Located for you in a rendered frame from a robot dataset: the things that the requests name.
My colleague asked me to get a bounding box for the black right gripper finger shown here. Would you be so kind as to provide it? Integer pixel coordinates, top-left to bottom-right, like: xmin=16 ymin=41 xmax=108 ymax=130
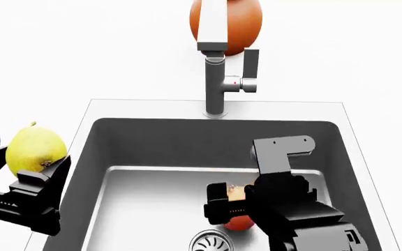
xmin=244 ymin=183 xmax=258 ymax=208
xmin=203 ymin=182 xmax=248 ymax=226

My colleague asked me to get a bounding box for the grey right gripper camera bracket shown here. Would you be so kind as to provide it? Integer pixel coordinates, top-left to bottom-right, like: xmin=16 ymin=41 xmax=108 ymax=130
xmin=250 ymin=135 xmax=317 ymax=176

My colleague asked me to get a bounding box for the grey rectangular sink basin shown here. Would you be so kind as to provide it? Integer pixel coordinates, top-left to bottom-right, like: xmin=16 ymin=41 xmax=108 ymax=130
xmin=24 ymin=98 xmax=402 ymax=251

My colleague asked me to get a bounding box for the orange fruit behind faucet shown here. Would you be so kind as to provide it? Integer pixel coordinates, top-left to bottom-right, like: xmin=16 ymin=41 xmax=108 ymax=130
xmin=189 ymin=0 xmax=263 ymax=56

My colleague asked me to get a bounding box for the grey metal sink faucet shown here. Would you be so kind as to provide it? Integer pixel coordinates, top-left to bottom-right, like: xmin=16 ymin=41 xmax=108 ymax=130
xmin=196 ymin=0 xmax=241 ymax=118

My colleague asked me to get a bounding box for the yellow green pear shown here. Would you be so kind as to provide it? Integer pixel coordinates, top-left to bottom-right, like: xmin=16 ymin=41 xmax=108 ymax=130
xmin=5 ymin=121 xmax=68 ymax=179

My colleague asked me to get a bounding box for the metal sink drain strainer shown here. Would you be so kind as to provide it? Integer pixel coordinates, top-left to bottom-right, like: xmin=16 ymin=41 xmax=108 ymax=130
xmin=188 ymin=229 xmax=236 ymax=251

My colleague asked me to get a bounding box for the grey faucet lever handle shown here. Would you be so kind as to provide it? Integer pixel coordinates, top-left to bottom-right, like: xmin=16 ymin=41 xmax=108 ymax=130
xmin=239 ymin=48 xmax=260 ymax=94

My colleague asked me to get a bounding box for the red orange round fruit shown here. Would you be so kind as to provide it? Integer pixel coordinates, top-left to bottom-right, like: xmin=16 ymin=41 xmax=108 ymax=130
xmin=223 ymin=182 xmax=258 ymax=232

